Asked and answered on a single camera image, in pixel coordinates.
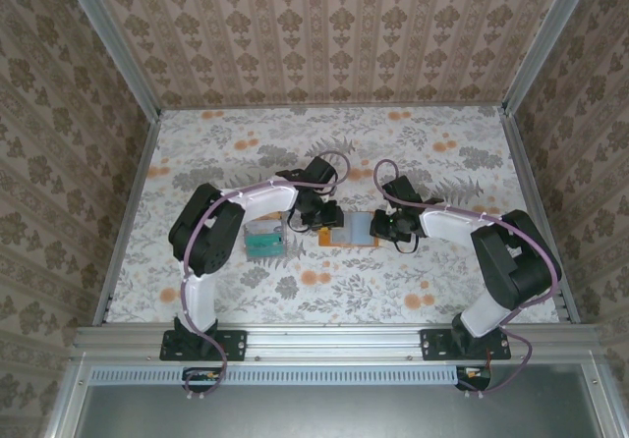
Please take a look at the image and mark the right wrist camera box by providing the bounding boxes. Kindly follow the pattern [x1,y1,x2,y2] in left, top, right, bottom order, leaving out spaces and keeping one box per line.
[382,175,422,206]

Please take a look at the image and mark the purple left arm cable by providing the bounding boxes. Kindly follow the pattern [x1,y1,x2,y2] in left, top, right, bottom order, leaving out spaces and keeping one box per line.
[179,150,351,403]

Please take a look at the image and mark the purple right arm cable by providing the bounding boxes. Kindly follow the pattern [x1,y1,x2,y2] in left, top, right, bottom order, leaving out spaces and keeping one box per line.
[373,159,565,400]

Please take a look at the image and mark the aluminium mounting rail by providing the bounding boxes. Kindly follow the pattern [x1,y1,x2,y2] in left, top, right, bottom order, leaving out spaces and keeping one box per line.
[73,323,603,360]

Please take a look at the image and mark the aluminium side rail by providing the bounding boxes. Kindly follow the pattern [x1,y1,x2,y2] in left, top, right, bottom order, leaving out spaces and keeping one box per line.
[92,111,163,326]
[498,106,581,324]

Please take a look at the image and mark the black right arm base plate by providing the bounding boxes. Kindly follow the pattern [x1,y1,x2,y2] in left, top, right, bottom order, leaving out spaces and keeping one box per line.
[420,328,512,362]

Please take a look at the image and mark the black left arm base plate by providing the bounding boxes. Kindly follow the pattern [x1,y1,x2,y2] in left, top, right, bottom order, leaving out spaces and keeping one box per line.
[159,328,248,362]

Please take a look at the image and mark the orange leather card holder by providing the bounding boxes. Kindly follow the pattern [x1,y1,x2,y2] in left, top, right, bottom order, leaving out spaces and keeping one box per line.
[317,210,382,248]

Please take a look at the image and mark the grey slotted cable duct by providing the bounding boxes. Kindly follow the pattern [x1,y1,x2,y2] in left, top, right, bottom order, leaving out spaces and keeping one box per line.
[90,364,492,385]

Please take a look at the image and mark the aluminium frame post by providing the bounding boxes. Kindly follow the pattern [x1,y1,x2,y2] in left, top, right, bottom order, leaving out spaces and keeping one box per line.
[503,0,599,115]
[58,0,163,120]

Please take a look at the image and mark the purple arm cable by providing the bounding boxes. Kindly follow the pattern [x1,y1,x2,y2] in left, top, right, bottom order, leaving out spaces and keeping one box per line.
[373,159,565,400]
[179,150,351,403]

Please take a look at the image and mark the grey metal sheet panel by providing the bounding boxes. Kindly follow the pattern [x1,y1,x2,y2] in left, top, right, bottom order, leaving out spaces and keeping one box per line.
[73,383,605,438]

